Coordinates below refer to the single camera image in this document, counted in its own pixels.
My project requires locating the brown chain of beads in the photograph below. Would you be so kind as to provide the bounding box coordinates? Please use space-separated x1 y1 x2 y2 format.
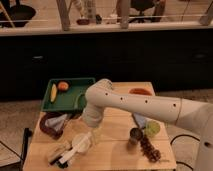
139 135 162 164

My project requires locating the grey cloth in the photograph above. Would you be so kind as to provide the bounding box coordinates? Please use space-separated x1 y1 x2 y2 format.
45 114 67 132

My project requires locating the orange red plate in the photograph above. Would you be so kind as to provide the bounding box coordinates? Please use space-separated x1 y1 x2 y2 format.
129 88 152 96

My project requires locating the green plastic tray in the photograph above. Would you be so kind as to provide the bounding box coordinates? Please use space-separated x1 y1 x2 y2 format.
41 77 95 114

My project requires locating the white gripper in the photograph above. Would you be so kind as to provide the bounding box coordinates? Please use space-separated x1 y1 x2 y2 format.
82 107 102 128

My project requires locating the dark red bowl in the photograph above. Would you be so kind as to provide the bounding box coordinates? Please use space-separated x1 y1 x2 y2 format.
39 112 72 139

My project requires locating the orange fruit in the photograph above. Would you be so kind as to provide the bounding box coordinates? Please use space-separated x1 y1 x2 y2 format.
57 81 69 91

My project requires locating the black cable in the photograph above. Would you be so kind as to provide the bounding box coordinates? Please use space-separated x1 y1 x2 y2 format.
169 133 197 169

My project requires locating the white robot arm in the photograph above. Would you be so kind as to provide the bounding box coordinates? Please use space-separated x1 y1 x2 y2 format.
82 79 213 171

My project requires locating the green cup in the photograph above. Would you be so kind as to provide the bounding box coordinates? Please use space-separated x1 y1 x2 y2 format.
144 120 160 137

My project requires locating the black office chair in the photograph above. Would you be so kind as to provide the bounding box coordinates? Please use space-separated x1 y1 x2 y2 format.
129 0 166 23

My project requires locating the dark metal can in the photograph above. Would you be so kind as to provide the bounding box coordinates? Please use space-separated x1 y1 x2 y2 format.
127 128 143 150

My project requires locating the black stand left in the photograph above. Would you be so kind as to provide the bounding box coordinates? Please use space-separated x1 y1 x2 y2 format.
0 128 33 171

